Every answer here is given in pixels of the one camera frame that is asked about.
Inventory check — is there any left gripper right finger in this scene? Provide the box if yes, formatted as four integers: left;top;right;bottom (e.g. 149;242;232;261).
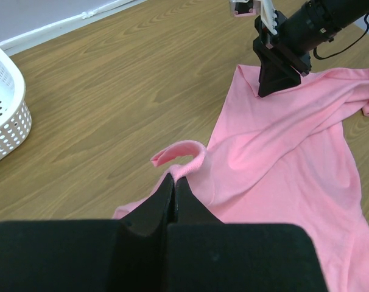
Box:
167;178;328;291

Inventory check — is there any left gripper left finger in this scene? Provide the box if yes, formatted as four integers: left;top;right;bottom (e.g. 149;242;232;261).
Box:
0;175;174;291

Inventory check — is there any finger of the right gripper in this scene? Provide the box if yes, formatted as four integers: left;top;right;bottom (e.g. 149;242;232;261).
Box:
258;56;281;97
271;65;301;92

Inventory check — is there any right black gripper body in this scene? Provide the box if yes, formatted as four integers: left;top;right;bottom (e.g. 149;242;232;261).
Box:
253;16;312;76

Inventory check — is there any pink t shirt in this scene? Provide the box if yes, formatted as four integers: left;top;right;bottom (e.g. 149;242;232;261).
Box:
112;63;369;292

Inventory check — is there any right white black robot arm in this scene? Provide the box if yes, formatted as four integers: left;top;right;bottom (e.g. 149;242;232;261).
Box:
253;1;369;97

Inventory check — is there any white perforated plastic basket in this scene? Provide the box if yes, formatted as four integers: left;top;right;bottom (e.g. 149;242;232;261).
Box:
0;48;32;160

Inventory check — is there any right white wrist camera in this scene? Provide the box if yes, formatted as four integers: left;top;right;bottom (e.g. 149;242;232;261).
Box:
229;0;278;35

